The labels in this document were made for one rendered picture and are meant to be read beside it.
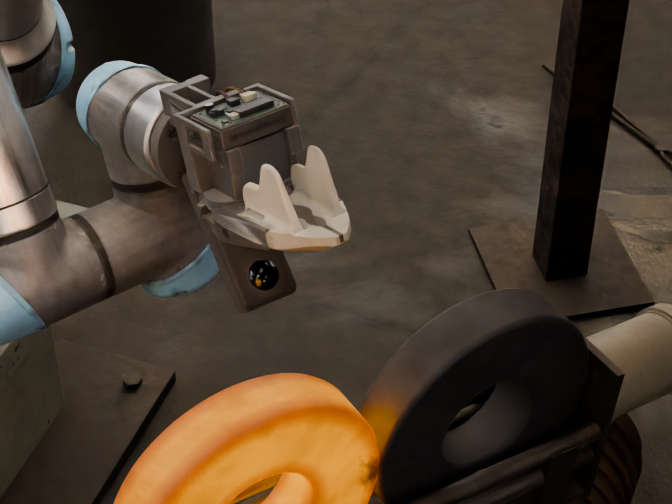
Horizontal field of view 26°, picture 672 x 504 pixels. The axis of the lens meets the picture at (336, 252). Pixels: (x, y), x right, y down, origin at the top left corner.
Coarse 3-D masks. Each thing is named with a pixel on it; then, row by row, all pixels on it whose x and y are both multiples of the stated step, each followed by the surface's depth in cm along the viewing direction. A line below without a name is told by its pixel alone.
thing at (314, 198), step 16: (320, 160) 97; (304, 176) 100; (320, 176) 98; (304, 192) 102; (320, 192) 99; (304, 208) 100; (320, 208) 99; (336, 208) 98; (320, 224) 98; (336, 224) 96
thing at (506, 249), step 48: (576, 0) 170; (624, 0) 170; (576, 48) 173; (576, 96) 177; (576, 144) 182; (576, 192) 188; (480, 240) 204; (528, 240) 204; (576, 240) 194; (528, 288) 197; (576, 288) 197; (624, 288) 197
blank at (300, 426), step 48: (240, 384) 75; (288, 384) 76; (192, 432) 74; (240, 432) 73; (288, 432) 75; (336, 432) 77; (144, 480) 74; (192, 480) 73; (240, 480) 75; (288, 480) 82; (336, 480) 80
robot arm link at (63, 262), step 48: (0, 96) 111; (0, 144) 111; (0, 192) 112; (48, 192) 115; (0, 240) 113; (48, 240) 115; (96, 240) 117; (0, 288) 113; (48, 288) 115; (96, 288) 117; (0, 336) 114
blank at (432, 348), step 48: (432, 336) 81; (480, 336) 80; (528, 336) 82; (576, 336) 85; (384, 384) 81; (432, 384) 80; (480, 384) 82; (528, 384) 86; (576, 384) 89; (384, 432) 81; (432, 432) 83; (480, 432) 89; (528, 432) 89; (384, 480) 83; (432, 480) 86
